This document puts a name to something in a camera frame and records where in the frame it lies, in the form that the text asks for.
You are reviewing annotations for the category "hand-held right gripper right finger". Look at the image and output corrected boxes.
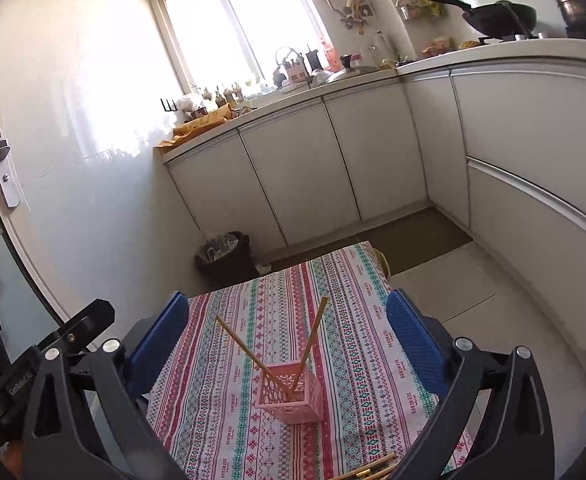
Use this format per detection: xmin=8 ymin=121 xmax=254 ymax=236
xmin=385 ymin=289 xmax=556 ymax=480

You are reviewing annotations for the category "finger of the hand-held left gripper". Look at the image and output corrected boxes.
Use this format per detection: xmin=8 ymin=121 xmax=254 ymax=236
xmin=36 ymin=299 xmax=115 ymax=356

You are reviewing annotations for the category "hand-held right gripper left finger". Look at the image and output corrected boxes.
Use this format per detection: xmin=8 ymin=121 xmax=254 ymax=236
xmin=20 ymin=291 xmax=190 ymax=480

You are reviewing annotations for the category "light wooden chopstick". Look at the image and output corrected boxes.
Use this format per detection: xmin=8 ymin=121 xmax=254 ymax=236
xmin=215 ymin=315 xmax=294 ymax=398
xmin=330 ymin=452 xmax=395 ymax=480
xmin=293 ymin=296 xmax=330 ymax=393

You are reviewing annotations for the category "pink perforated plastic basket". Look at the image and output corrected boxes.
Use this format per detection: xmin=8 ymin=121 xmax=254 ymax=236
xmin=254 ymin=364 xmax=324 ymax=426

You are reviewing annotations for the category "patterned striped tablecloth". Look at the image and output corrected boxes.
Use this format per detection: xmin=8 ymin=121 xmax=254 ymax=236
xmin=146 ymin=240 xmax=476 ymax=480

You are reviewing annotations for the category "yellow stool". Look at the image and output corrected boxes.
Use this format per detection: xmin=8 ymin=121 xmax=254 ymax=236
xmin=372 ymin=247 xmax=392 ymax=278

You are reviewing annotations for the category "dark floor mat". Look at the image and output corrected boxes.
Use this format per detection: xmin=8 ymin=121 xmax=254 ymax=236
xmin=358 ymin=207 xmax=474 ymax=275

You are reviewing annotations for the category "black trash bin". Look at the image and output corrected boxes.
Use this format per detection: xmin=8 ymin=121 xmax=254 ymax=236
xmin=195 ymin=231 xmax=259 ymax=278

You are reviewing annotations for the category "yellow cloth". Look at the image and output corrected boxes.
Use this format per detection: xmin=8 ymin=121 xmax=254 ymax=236
xmin=154 ymin=104 xmax=235 ymax=157

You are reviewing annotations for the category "white curved kitchen cabinet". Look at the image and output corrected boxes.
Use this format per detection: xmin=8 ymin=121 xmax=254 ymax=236
xmin=400 ymin=40 xmax=586 ymax=353

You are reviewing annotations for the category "white plastic bag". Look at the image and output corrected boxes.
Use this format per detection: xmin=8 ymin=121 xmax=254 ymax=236
xmin=178 ymin=92 xmax=207 ymax=114

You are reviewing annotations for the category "row of small bottles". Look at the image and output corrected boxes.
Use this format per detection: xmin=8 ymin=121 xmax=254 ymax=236
xmin=198 ymin=80 xmax=248 ymax=107

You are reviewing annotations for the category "metal pot lid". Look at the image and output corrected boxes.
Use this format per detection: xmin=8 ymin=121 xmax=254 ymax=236
xmin=329 ymin=55 xmax=380 ymax=84

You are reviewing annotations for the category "white thermos jug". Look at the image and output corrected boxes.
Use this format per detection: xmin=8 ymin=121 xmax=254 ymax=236
xmin=372 ymin=30 xmax=395 ymax=64

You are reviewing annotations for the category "kitchen window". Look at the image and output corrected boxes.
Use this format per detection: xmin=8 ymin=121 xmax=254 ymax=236
xmin=150 ymin=0 xmax=334 ymax=107

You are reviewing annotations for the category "hanging steel pot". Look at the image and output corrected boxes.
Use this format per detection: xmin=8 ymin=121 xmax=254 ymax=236
xmin=396 ymin=0 xmax=422 ymax=24

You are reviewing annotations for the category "dark wok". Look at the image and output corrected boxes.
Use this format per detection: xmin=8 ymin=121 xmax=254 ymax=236
xmin=425 ymin=0 xmax=538 ymax=38

